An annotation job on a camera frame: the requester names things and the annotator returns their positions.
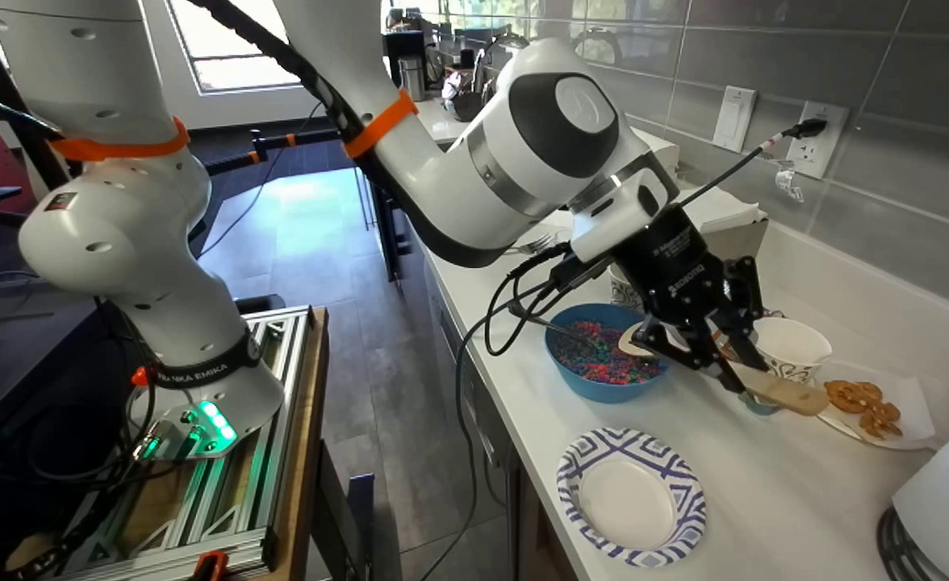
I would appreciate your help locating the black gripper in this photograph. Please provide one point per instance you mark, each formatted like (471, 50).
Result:
(674, 264)

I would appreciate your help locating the white plate with pretzels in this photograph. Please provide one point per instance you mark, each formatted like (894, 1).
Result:
(914, 408)

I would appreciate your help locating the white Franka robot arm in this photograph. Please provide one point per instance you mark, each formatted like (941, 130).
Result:
(494, 171)

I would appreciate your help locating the black coffee machine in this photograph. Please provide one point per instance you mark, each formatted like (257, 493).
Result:
(404, 65)

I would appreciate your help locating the white wall outlet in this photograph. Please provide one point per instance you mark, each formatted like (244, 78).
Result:
(819, 154)

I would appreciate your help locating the blue bowl with beads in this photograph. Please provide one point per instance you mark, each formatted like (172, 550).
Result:
(593, 383)

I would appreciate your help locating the patterned paper cup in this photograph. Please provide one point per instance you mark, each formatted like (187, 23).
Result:
(791, 345)

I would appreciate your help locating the brown pretzel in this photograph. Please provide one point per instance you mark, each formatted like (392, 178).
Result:
(853, 396)
(884, 422)

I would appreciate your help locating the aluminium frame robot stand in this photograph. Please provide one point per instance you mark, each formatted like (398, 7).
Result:
(281, 355)

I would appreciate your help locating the white wall switch plate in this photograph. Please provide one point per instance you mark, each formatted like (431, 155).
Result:
(733, 116)

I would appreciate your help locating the blue patterned paper plate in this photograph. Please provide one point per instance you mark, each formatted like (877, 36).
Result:
(630, 501)

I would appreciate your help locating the wooden spoon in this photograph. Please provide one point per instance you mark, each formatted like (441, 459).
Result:
(791, 396)

